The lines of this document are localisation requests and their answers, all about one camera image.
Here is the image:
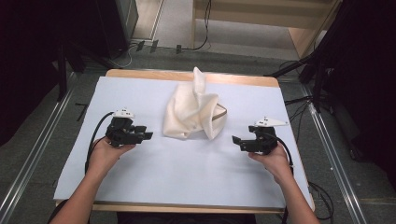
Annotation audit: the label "black floor cable loop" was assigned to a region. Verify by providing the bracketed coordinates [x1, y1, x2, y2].
[307, 181, 336, 224]

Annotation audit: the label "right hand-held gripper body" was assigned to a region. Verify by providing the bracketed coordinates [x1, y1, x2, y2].
[247, 116, 290, 156]

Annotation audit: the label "white floor cable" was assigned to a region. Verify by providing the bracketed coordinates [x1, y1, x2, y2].
[106, 38, 139, 70]

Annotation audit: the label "white mesh laundry bag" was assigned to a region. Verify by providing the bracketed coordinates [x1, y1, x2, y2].
[162, 66, 228, 141]

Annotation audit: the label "light wooden shelf unit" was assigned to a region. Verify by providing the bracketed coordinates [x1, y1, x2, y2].
[191, 0, 343, 60]

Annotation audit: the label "black metal stand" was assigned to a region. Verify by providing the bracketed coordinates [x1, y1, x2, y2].
[263, 0, 354, 114]
[55, 41, 108, 103]

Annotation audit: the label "dark curtain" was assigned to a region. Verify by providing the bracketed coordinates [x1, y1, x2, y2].
[321, 0, 396, 189]
[0, 0, 106, 147]

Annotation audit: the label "person's left hand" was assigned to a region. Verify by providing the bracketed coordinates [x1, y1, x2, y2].
[87, 135, 137, 179]

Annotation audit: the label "black hanging cable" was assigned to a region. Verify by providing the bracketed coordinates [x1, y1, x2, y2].
[176, 0, 213, 54]

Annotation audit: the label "dark grey cabinet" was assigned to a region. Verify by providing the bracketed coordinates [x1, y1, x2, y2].
[94, 0, 140, 60]

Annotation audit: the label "person's right hand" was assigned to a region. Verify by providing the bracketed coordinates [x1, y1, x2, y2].
[247, 142, 294, 185]

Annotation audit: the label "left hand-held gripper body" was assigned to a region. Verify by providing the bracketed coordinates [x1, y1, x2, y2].
[105, 107, 148, 147]

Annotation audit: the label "light blue table mat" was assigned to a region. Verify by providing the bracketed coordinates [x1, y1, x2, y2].
[53, 76, 315, 210]

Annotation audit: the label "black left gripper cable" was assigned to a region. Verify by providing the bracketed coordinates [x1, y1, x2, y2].
[84, 111, 115, 175]

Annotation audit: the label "black floor cables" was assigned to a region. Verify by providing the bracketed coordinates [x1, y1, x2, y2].
[283, 94, 314, 144]

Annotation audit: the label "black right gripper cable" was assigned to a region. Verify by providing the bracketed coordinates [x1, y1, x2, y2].
[263, 133, 295, 175]

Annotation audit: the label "metal floor rail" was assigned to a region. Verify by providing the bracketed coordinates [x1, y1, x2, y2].
[0, 72, 78, 224]
[299, 83, 369, 224]

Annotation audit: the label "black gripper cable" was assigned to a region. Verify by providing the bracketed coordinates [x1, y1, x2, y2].
[84, 111, 115, 175]
[263, 133, 295, 175]

